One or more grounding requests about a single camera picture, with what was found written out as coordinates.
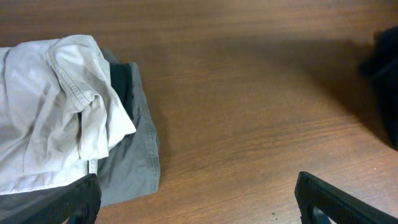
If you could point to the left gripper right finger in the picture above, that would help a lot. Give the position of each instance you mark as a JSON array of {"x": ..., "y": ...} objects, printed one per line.
[{"x": 321, "y": 202}]

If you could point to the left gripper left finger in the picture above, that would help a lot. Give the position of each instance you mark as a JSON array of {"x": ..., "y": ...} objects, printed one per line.
[{"x": 78, "y": 202}]

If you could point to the black polo shirt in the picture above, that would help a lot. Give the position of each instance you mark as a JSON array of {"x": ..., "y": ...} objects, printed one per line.
[{"x": 380, "y": 68}]

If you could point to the grey folded garment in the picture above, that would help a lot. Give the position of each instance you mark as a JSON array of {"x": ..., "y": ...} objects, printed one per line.
[{"x": 133, "y": 155}]

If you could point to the beige folded garment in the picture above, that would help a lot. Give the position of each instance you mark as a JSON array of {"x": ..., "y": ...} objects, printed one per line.
[{"x": 84, "y": 76}]

